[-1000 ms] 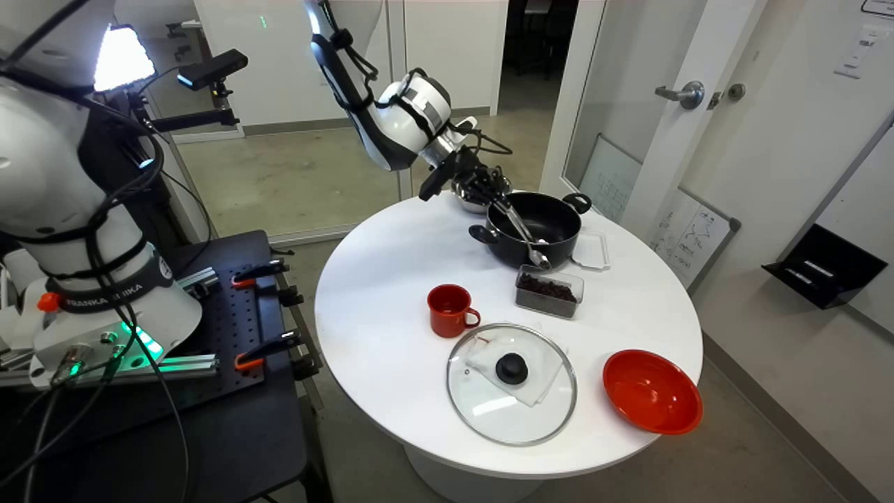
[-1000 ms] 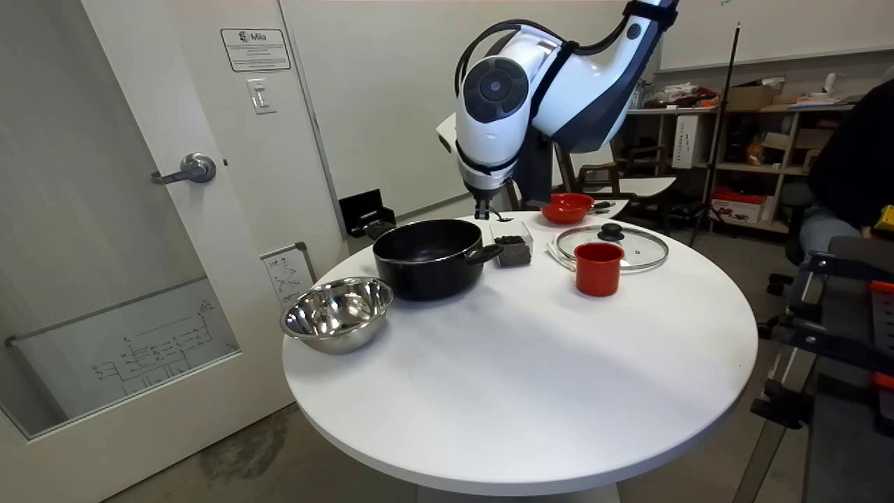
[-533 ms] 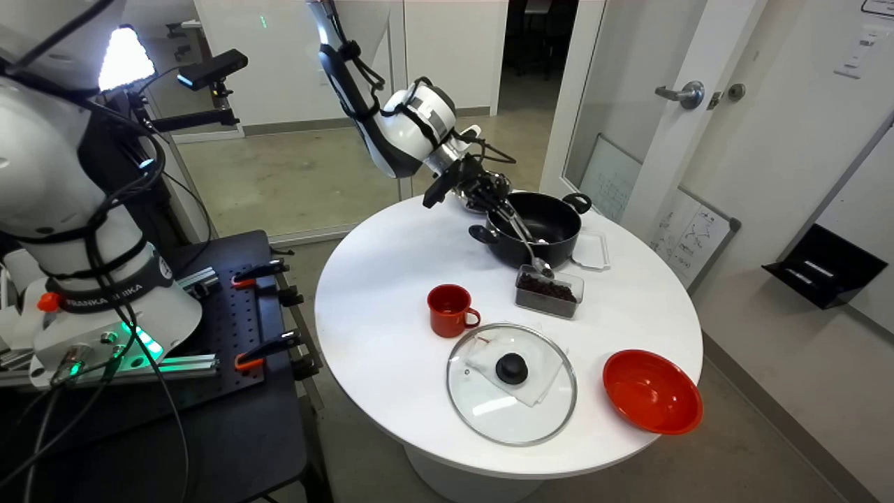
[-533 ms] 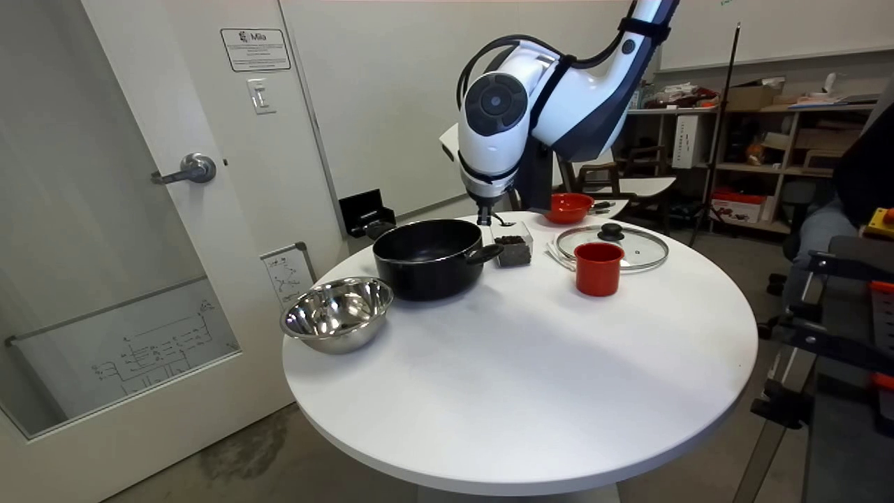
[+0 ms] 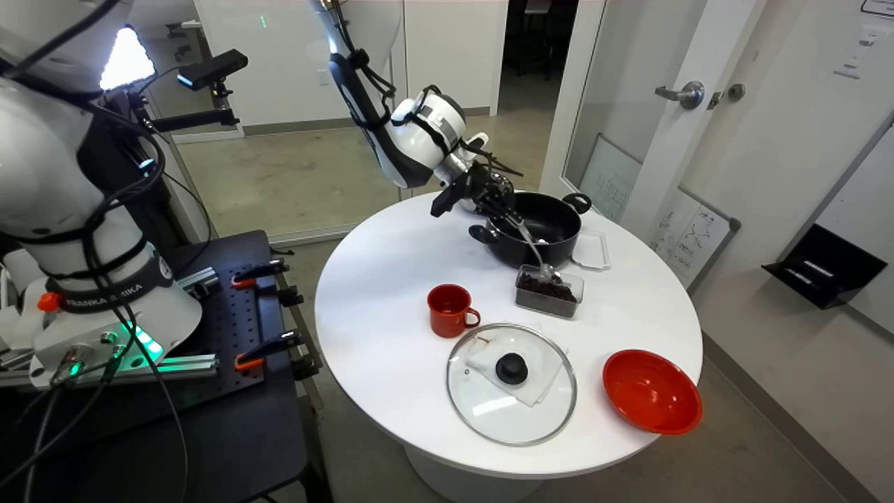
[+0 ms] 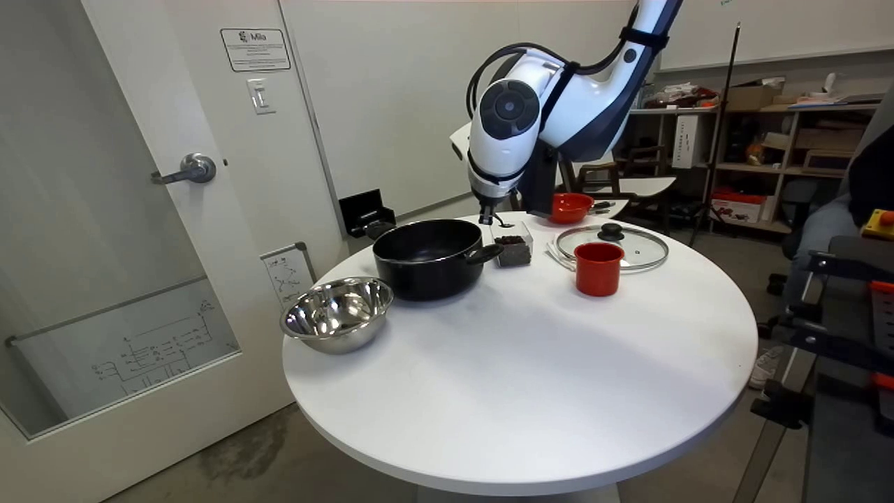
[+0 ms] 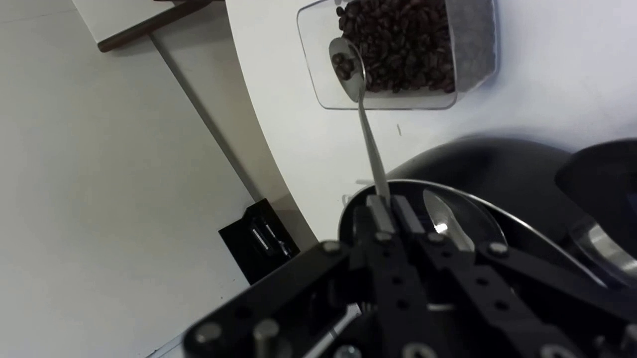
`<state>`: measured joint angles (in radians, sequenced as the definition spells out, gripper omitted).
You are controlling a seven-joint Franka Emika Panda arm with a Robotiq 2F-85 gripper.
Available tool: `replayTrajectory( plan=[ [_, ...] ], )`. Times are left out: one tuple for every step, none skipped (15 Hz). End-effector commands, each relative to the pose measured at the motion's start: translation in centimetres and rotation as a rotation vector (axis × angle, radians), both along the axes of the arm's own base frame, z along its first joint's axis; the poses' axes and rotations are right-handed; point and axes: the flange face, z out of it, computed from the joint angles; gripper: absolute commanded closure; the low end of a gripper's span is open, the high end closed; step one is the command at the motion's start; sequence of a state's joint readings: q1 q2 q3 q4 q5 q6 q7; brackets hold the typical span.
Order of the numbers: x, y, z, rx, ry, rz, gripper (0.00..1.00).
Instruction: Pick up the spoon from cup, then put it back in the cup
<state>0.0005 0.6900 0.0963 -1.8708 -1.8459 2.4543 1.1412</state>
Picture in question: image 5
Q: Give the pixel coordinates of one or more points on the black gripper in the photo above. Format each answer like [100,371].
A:
[485,184]

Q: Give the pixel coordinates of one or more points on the silver spoon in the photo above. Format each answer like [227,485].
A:
[534,246]

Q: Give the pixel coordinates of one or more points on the clear container dark contents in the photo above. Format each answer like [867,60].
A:
[550,295]

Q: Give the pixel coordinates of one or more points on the red metal cup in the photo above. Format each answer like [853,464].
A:
[452,311]

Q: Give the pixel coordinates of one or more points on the black cooking pot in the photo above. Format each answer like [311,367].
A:
[554,232]

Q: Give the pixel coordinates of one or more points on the glass pot lid black knob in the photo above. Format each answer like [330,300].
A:
[513,383]

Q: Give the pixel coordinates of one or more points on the small white whiteboard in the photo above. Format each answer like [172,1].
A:
[698,237]

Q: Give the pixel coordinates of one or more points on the white door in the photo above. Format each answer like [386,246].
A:
[695,156]

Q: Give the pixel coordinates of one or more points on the red plastic bowl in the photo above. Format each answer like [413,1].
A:
[653,392]

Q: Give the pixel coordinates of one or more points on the orange black clamp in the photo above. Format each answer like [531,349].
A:
[265,268]
[267,352]

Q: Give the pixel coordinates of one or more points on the small silver door latch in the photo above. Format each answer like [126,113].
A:
[728,95]

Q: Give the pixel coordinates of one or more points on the black robot cart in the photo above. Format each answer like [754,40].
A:
[226,419]

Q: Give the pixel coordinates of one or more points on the bright studio lamp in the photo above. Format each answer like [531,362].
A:
[126,57]

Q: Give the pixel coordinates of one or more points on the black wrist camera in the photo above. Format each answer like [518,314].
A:
[445,200]

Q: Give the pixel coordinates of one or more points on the black camera on stand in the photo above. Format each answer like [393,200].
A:
[214,67]

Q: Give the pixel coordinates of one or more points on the black wall file holder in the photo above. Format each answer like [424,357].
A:
[825,267]

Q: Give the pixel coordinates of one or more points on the aluminium rail green light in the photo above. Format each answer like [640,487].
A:
[140,357]

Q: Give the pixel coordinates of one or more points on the white wall sign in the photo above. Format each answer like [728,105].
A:
[879,7]

